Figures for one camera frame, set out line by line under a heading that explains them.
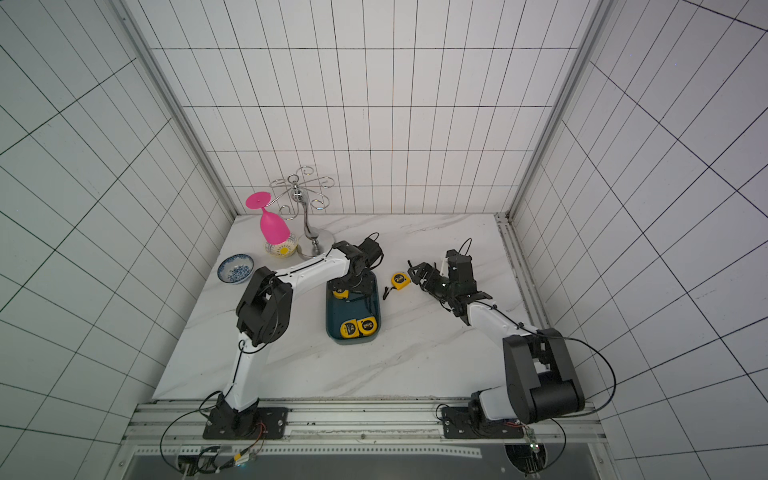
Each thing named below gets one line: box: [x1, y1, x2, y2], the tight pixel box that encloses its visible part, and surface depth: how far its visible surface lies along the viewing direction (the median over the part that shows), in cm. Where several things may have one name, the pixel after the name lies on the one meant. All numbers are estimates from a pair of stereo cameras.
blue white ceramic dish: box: [217, 253, 255, 285], surface depth 103 cm
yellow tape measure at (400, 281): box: [383, 272, 411, 300], surface depth 100 cm
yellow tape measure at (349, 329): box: [340, 319, 360, 339], surface depth 88 cm
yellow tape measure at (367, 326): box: [357, 316, 378, 336], surface depth 89 cm
